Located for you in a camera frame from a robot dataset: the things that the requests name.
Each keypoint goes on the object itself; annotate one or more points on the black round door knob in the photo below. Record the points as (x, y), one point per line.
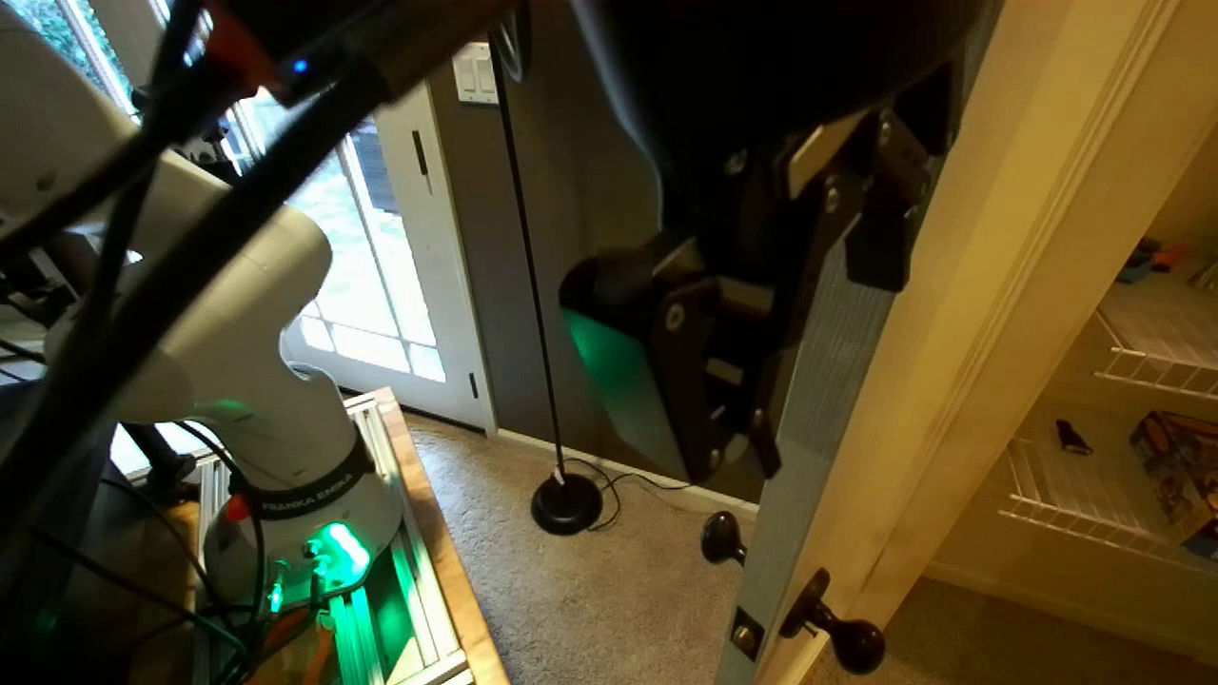
(724, 539)
(853, 641)

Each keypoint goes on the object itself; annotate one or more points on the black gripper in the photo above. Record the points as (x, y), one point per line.
(786, 213)

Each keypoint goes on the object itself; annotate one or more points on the small dark shelf item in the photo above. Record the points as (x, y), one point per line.
(1071, 440)

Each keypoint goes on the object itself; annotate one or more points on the dark door latch plate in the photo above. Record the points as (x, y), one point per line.
(747, 634)

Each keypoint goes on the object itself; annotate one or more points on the white wall switch plate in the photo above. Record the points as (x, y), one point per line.
(478, 73)

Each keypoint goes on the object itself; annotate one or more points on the colourful printed box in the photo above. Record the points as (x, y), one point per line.
(1178, 468)

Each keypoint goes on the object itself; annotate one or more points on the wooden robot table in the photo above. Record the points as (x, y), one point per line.
(443, 557)

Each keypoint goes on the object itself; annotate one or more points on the white panel door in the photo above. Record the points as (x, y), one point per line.
(813, 441)

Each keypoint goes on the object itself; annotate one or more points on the white glass patio door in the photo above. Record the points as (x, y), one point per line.
(431, 251)

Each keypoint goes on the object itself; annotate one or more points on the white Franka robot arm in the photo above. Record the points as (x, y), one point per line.
(215, 317)

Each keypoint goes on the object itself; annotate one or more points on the black floor lamp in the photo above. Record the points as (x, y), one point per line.
(566, 503)

